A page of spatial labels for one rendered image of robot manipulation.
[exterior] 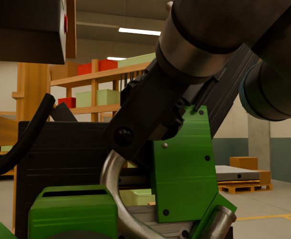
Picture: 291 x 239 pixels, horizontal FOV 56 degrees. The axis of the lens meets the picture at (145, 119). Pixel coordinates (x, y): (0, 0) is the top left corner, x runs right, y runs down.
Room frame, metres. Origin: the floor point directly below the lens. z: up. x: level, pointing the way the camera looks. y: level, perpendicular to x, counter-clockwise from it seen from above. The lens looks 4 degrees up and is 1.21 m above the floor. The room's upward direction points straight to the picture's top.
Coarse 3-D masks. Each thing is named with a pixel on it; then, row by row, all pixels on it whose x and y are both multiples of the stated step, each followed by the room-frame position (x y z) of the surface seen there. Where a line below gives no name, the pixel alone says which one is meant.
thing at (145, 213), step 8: (128, 208) 0.47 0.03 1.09; (136, 208) 0.48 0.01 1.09; (144, 208) 0.48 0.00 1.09; (152, 208) 0.48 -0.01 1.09; (136, 216) 0.47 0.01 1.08; (144, 216) 0.48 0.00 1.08; (152, 216) 0.48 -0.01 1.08; (152, 224) 0.47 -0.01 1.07; (160, 224) 0.47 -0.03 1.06; (168, 224) 0.48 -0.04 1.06; (176, 224) 0.48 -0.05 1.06; (184, 224) 0.49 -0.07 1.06; (192, 224) 0.49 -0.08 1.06; (160, 232) 0.47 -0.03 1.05; (168, 232) 0.48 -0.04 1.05; (176, 232) 0.48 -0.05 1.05; (184, 232) 0.48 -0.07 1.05
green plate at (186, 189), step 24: (192, 120) 0.52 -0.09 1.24; (168, 144) 0.50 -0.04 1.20; (192, 144) 0.51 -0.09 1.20; (168, 168) 0.48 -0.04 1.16; (192, 168) 0.49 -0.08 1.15; (168, 192) 0.47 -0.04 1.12; (192, 192) 0.48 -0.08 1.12; (216, 192) 0.49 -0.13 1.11; (168, 216) 0.46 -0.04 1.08; (192, 216) 0.47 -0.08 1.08
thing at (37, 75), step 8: (32, 64) 1.15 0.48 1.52; (40, 64) 1.16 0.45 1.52; (48, 64) 1.20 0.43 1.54; (32, 72) 1.15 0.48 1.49; (40, 72) 1.16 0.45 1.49; (48, 72) 1.21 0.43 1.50; (32, 80) 1.15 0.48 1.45; (40, 80) 1.16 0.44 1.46; (48, 80) 1.22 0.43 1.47; (32, 88) 1.15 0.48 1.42; (40, 88) 1.16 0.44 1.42; (48, 88) 1.23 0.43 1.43; (24, 96) 1.15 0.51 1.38; (32, 96) 1.15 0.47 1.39; (40, 96) 1.16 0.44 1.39; (24, 104) 1.15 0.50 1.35; (32, 104) 1.15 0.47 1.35; (24, 112) 1.15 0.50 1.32; (32, 112) 1.15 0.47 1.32; (24, 120) 1.15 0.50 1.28
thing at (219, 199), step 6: (216, 198) 0.49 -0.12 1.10; (222, 198) 0.49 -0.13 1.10; (210, 204) 0.48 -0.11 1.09; (216, 204) 0.48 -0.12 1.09; (222, 204) 0.49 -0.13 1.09; (228, 204) 0.49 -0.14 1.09; (210, 210) 0.48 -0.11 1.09; (234, 210) 0.49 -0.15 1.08; (204, 216) 0.47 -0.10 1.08; (210, 216) 0.48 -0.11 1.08; (198, 222) 0.47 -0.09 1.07; (204, 222) 0.47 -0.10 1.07; (198, 228) 0.47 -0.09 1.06; (204, 228) 0.47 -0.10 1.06; (192, 234) 0.46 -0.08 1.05; (198, 234) 0.46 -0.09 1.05
